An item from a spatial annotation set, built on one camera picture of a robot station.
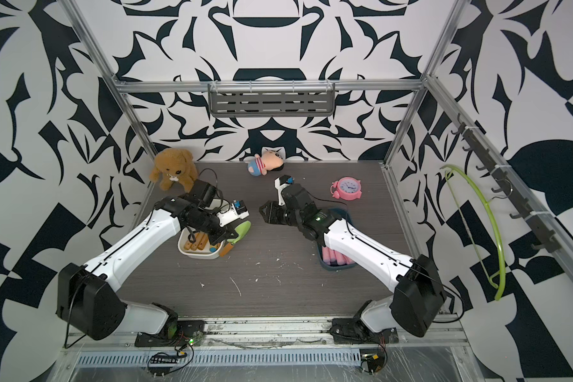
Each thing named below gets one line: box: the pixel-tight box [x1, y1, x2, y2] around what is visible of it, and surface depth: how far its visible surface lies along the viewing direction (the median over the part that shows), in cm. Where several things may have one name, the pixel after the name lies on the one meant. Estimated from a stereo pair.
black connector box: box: [359, 352, 386, 375], surface depth 73 cm
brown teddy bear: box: [149, 148, 199, 193], surface depth 98 cm
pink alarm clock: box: [330, 176, 363, 201], surface depth 110 cm
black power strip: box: [147, 350, 188, 368], surface depth 74 cm
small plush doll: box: [246, 151, 285, 177], surface depth 114 cm
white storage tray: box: [177, 227, 226, 260], surface depth 90 cm
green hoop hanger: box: [439, 164, 506, 301], surface depth 63 cm
